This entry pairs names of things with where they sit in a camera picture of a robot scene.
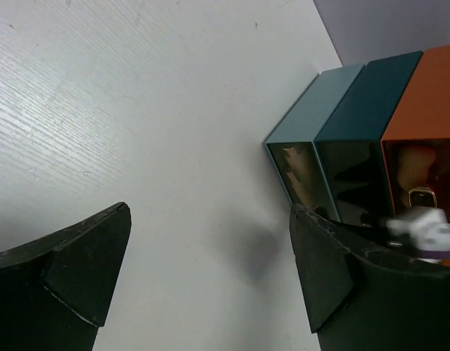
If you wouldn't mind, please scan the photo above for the large beige cosmetic tube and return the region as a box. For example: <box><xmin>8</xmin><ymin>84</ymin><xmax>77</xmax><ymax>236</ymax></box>
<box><xmin>283</xmin><ymin>144</ymin><xmax>317</xmax><ymax>208</ymax></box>

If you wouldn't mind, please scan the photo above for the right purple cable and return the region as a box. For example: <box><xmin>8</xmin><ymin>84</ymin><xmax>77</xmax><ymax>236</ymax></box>
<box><xmin>418</xmin><ymin>249</ymin><xmax>450</xmax><ymax>260</ymax></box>

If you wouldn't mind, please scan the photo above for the orange drawer box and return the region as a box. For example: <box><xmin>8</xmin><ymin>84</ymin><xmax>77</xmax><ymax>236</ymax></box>
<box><xmin>380</xmin><ymin>42</ymin><xmax>450</xmax><ymax>220</ymax></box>

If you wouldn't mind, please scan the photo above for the tan gourd makeup sponge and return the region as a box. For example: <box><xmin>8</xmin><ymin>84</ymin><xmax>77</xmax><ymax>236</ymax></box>
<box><xmin>397</xmin><ymin>145</ymin><xmax>438</xmax><ymax>208</ymax></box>

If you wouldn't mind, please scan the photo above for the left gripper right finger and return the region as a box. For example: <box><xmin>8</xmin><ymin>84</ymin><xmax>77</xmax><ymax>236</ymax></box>
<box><xmin>290</xmin><ymin>205</ymin><xmax>450</xmax><ymax>350</ymax></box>

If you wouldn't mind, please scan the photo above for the clear orange drawer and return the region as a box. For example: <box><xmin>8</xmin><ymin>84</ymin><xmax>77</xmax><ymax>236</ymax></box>
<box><xmin>382</xmin><ymin>139</ymin><xmax>450</xmax><ymax>222</ymax></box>

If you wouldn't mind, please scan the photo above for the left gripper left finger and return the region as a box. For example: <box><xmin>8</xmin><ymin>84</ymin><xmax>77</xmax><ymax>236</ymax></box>
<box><xmin>0</xmin><ymin>203</ymin><xmax>132</xmax><ymax>350</ymax></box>

